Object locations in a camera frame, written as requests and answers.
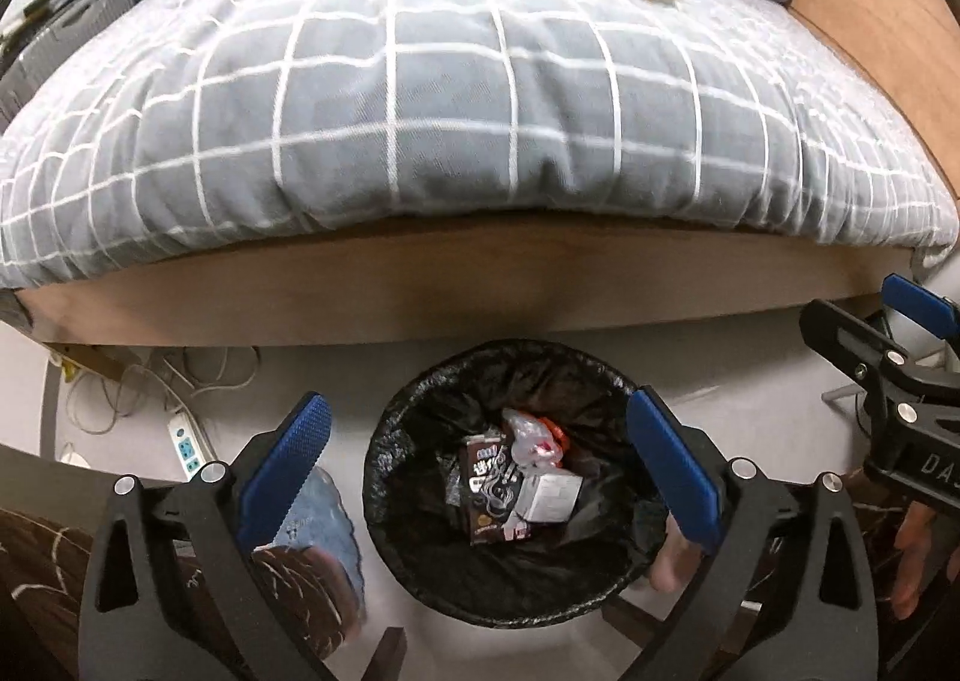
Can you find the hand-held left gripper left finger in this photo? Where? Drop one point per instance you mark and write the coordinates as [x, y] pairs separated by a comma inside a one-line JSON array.
[[289, 471]]

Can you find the clear plastic wrapper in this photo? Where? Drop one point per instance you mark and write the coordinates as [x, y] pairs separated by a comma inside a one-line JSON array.
[[532, 441]]

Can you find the bed with grey checked sheet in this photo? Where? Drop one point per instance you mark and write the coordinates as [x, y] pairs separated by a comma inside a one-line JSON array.
[[450, 276]]

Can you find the grey checked bedsheet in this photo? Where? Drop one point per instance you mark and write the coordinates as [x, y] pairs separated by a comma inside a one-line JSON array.
[[450, 111]]

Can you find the person's right hand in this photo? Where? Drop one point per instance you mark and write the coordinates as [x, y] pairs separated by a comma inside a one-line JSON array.
[[915, 553]]

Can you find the dark wooden chair leg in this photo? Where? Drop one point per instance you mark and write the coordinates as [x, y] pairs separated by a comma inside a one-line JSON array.
[[384, 655], [630, 617]]

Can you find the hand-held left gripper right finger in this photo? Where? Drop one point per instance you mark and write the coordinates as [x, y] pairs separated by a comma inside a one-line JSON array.
[[671, 471]]

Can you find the blue slipper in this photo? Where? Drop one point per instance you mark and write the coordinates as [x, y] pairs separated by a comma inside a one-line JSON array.
[[322, 516]]

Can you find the black trash bin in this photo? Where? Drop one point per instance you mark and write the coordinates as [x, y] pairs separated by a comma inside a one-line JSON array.
[[510, 617]]

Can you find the dark snack packet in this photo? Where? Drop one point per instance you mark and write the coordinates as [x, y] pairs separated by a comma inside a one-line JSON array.
[[487, 493]]

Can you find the small yellow object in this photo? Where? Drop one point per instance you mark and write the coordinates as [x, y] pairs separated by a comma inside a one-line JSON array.
[[70, 370]]

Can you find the white power strip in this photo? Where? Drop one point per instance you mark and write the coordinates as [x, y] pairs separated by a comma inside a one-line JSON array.
[[186, 445]]

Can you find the person's left leg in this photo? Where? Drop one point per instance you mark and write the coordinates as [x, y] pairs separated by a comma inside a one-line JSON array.
[[37, 576]]

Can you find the black bin liner bag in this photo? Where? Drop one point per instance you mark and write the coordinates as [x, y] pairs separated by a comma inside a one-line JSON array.
[[435, 396]]

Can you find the white packet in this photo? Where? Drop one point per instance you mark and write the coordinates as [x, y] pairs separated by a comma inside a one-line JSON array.
[[551, 497]]

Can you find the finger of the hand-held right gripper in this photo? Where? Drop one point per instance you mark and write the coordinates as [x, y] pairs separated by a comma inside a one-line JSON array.
[[919, 306], [847, 343]]

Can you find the grey suitcase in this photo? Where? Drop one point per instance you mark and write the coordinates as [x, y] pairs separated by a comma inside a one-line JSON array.
[[67, 28]]

